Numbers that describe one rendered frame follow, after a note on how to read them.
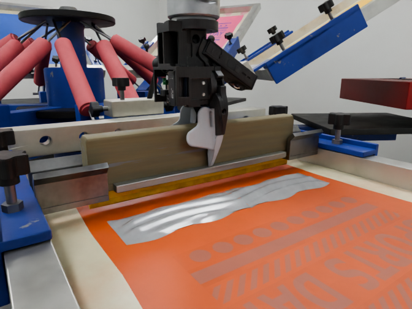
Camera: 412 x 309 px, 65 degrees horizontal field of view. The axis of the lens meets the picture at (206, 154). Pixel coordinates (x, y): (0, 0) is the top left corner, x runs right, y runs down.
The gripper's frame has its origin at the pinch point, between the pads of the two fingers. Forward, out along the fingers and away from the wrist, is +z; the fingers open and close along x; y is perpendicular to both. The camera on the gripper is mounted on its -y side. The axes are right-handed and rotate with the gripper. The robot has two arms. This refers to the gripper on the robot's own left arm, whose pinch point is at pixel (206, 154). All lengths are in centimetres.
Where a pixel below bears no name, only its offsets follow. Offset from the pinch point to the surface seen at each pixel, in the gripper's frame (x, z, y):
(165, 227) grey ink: 10.3, 4.9, 12.9
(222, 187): 2.6, 5.3, -1.5
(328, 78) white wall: -120, -7, -200
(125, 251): 12.1, 5.3, 18.6
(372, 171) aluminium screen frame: 14.2, 3.8, -25.4
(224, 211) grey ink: 10.6, 4.9, 4.4
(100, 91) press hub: -77, -6, -7
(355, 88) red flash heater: -36, -6, -101
